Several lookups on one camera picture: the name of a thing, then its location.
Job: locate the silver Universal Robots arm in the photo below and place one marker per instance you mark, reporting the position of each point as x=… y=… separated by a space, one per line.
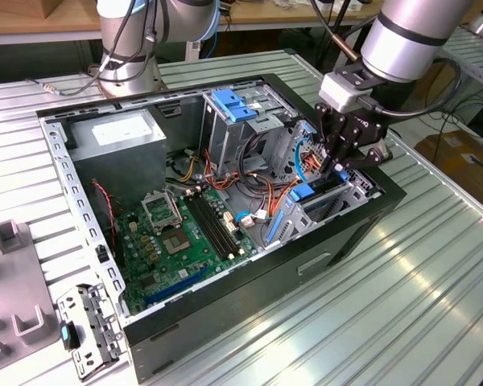
x=406 y=44

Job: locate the CPU socket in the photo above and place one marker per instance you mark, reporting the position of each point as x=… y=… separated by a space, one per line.
x=176 y=241

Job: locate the black chipset chip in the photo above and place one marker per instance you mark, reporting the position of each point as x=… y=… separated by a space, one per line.
x=148 y=281

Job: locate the black latch with teal tab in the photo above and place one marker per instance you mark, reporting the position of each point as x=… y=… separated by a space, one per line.
x=65 y=333

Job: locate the black open PC case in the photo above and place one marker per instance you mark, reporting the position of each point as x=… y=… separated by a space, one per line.
x=245 y=289

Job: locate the blue plastic drive latch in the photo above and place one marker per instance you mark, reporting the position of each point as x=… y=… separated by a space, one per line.
x=231 y=106

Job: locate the grey metal disk bay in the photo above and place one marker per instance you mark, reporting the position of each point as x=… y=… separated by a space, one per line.
x=298 y=220

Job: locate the large brown cardboard box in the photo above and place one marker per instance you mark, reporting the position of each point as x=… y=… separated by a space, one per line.
x=455 y=161

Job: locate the green motherboard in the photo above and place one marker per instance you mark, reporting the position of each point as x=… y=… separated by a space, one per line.
x=193 y=257

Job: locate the brown boxes under side table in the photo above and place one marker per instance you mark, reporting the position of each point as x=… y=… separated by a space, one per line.
x=430 y=88

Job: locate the blue expansion slot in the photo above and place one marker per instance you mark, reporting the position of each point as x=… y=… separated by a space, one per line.
x=177 y=286

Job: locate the wooden desk with white legs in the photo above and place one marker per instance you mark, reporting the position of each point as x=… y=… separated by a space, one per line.
x=24 y=20

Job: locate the grey parts rack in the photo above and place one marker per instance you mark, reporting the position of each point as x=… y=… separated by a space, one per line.
x=12 y=281

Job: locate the black tripod stand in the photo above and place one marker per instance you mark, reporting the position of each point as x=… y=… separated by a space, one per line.
x=344 y=10

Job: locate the metal card retention bracket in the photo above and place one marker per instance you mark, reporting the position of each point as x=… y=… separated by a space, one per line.
x=104 y=321

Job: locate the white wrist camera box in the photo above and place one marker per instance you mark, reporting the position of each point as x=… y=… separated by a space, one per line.
x=340 y=94

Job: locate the black RAM slot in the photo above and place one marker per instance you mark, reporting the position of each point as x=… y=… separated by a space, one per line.
x=210 y=227
x=206 y=228
x=216 y=224
x=220 y=223

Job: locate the grey power supply unit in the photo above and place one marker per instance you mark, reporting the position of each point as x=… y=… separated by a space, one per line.
x=116 y=169

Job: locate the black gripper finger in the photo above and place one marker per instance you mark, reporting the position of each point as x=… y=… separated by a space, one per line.
x=330 y=136
x=372 y=157

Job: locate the grey optical drive cage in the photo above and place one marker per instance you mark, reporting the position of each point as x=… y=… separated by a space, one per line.
x=225 y=140

